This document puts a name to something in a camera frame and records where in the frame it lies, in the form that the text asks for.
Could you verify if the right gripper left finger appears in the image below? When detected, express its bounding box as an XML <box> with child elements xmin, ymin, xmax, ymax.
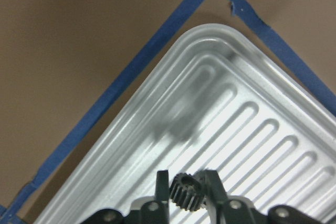
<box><xmin>154</xmin><ymin>170</ymin><xmax>170</xmax><ymax>208</ymax></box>

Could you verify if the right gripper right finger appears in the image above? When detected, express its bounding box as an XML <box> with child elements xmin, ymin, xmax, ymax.
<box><xmin>195</xmin><ymin>170</ymin><xmax>226</xmax><ymax>208</ymax></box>

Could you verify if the black bearing gear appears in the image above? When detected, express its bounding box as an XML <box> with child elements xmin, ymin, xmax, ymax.
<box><xmin>170</xmin><ymin>173</ymin><xmax>205</xmax><ymax>211</ymax></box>

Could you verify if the ribbed metal tray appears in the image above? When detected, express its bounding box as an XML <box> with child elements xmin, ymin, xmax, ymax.
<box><xmin>36</xmin><ymin>24</ymin><xmax>335</xmax><ymax>223</ymax></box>

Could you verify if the brown paper table cover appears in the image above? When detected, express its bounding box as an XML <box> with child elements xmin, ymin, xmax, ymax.
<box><xmin>0</xmin><ymin>0</ymin><xmax>336</xmax><ymax>224</ymax></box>

